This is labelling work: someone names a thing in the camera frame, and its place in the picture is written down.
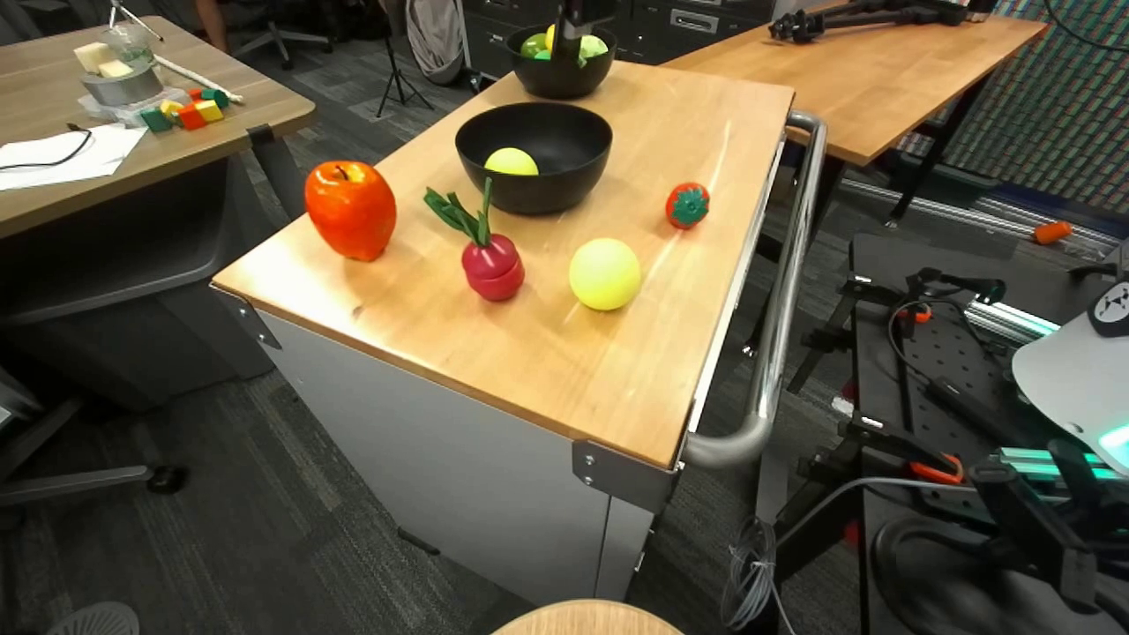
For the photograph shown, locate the red strawberry toy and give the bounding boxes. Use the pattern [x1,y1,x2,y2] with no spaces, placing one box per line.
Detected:
[663,180,711,233]

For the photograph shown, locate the yellow lemon toy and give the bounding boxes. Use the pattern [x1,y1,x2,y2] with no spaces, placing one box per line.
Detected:
[481,146,544,180]
[564,236,645,319]

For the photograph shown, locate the round wooden stool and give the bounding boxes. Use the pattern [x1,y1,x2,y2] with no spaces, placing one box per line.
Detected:
[490,595,689,635]

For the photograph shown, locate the black folded tripod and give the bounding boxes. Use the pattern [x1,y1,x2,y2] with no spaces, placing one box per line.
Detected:
[767,0,974,45]

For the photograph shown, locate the black plastic bowl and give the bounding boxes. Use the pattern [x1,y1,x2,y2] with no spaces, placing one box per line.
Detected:
[453,98,618,218]
[504,25,618,101]

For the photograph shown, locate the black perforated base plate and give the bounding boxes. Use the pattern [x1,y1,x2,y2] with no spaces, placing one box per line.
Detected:
[847,227,1129,635]

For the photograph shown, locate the gray cable bundle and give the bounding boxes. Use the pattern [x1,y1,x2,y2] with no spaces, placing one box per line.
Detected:
[716,473,981,635]

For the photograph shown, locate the orange bell pepper toy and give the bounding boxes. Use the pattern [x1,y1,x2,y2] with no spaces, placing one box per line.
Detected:
[301,159,400,265]

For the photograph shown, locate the gray metal floor rail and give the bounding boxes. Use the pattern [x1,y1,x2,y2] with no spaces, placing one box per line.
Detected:
[835,173,1123,258]

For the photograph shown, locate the colourful toy blocks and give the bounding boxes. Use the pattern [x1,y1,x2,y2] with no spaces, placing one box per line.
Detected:
[139,83,233,136]

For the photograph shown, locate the dark office chair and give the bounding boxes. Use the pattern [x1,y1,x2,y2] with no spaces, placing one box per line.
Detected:
[221,0,340,71]

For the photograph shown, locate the white paper sheet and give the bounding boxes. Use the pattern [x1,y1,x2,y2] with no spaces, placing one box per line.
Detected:
[0,121,150,196]

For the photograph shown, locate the white cart wooden top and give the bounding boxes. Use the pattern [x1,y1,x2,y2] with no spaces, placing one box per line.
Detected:
[209,58,830,608]

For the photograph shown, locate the metal cart handle bar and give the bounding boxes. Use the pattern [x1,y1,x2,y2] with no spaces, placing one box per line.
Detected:
[677,109,830,475]

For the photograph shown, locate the small orange clamp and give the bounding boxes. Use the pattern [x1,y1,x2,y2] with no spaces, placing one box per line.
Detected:
[1030,214,1078,250]

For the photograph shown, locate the striped acoustic panel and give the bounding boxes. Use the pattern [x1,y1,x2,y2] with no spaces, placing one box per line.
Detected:
[942,0,1129,221]

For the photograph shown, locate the gray office chair base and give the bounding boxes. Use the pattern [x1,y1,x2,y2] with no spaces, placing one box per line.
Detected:
[0,364,195,513]

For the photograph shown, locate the red radish toy green leaves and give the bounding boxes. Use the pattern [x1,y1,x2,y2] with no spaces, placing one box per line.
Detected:
[421,173,528,306]

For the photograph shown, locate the aluminium extrusion bar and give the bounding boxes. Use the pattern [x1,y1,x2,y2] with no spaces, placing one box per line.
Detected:
[959,294,1066,346]

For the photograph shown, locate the light wooden office desk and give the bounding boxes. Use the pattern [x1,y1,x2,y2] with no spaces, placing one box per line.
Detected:
[0,12,317,414]

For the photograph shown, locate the orange-brown wooden desk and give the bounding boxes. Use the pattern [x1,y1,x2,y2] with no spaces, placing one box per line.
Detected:
[663,7,1052,227]

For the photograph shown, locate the clear plastic container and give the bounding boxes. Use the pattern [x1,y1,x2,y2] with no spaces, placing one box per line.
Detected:
[69,18,163,112]

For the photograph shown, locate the black standing tripod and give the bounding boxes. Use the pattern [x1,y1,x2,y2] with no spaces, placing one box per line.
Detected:
[371,0,440,121]

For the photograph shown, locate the white thin stick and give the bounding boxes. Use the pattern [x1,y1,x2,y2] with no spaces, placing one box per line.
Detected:
[149,51,248,106]

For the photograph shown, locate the orange-handled clamp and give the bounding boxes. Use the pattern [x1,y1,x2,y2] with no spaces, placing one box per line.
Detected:
[898,450,969,490]

